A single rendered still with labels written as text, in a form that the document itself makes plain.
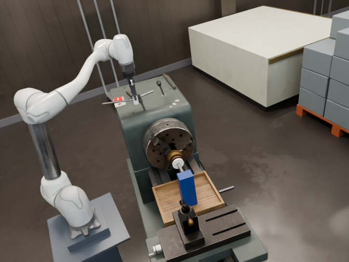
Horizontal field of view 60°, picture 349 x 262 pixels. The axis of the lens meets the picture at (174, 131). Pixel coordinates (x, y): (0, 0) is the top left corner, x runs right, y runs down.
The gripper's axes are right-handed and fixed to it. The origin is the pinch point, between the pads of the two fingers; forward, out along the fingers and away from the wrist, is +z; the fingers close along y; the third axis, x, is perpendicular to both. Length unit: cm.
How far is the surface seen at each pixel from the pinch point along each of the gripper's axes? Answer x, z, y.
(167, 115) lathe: 16.8, 11.5, 11.7
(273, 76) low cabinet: 185, 85, -130
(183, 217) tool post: 2, 20, 87
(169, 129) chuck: 13.5, 11.1, 28.1
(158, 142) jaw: 4.9, 15.2, 32.1
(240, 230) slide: 27, 37, 91
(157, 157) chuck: 2.8, 29.0, 28.1
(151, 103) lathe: 10.7, 8.6, -4.8
